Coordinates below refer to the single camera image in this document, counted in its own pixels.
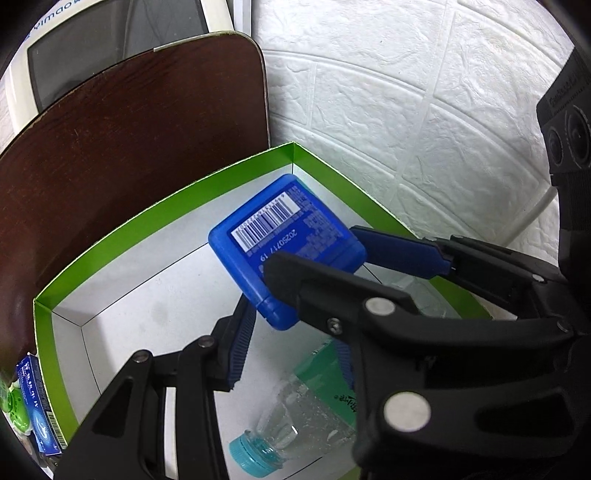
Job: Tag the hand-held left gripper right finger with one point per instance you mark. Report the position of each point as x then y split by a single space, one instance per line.
346 369

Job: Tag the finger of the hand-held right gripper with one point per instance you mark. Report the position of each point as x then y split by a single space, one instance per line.
401 251
332 295

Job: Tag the blue plastic barcode box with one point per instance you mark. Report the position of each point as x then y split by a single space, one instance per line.
277 235

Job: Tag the green mosquito repellent bottle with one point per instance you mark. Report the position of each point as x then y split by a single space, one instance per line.
14 406

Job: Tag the white water purifier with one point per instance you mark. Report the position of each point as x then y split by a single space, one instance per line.
92 46

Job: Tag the white framed panel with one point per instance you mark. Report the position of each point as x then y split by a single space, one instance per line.
242 16

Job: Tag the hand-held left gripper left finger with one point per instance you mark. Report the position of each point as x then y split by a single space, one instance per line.
240 350

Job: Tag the blue carton with white swoosh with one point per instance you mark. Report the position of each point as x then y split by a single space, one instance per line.
39 406

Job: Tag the clear plastic water bottle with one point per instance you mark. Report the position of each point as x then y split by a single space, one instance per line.
300 415

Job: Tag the green cardboard box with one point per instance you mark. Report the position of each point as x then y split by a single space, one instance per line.
138 300

